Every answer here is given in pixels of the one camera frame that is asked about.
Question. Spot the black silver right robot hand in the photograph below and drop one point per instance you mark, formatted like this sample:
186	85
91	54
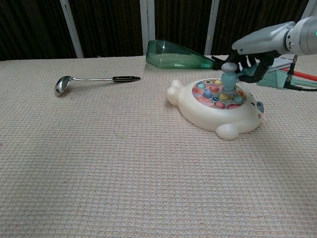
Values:
262	37

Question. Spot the teal grey toy hammer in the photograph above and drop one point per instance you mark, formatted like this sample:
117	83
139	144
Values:
228	79

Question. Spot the cream seal whack-a-mole toy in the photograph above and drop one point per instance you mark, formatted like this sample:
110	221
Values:
198	116

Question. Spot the red stick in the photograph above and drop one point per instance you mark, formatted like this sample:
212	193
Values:
305	75

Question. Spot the teal small dustpan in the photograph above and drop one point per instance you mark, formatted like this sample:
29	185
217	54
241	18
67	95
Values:
302	80

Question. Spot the green spray bottle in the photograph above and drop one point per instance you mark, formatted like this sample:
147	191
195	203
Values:
168	58

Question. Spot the black pleated curtain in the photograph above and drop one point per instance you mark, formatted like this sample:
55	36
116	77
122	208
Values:
111	24

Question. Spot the beige woven tablecloth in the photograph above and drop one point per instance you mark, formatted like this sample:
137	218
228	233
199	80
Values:
123	161

